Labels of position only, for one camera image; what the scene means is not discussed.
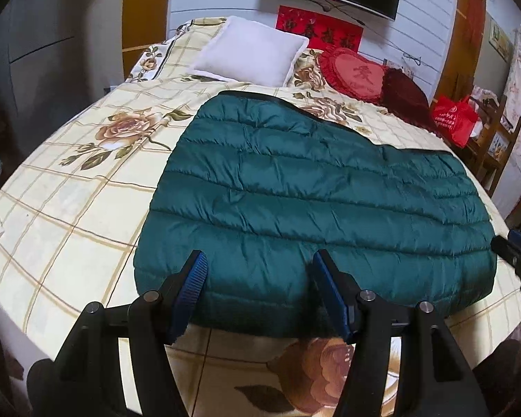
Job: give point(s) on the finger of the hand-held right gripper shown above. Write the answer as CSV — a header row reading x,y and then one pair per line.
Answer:
x,y
519,249

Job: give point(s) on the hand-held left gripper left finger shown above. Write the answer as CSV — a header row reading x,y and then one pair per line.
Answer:
x,y
191,291

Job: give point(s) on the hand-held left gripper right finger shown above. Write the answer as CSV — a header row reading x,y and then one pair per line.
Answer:
x,y
330,295

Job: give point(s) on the green puffer jacket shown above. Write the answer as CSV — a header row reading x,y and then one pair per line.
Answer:
x,y
312,208

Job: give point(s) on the wooden chair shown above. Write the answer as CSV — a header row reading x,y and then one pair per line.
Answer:
x,y
499,152

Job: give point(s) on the red shopping bag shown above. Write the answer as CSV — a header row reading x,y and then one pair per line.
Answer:
x,y
453,119

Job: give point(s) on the floral checked bed blanket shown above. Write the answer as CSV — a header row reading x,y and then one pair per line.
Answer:
x,y
69,208

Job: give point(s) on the dark red cushion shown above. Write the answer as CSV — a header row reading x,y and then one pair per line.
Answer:
x,y
403,95

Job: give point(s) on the red heart-shaped cushion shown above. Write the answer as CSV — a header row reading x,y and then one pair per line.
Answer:
x,y
356,76

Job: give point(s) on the white pillow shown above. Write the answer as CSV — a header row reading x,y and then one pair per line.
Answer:
x,y
249,52

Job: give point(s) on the grey wardrobe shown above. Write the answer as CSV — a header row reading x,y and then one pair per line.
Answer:
x,y
47,39

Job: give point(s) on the framed wall picture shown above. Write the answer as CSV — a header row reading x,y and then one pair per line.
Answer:
x,y
500,39

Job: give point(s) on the red wall banner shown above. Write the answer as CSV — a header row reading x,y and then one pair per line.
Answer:
x,y
319,28

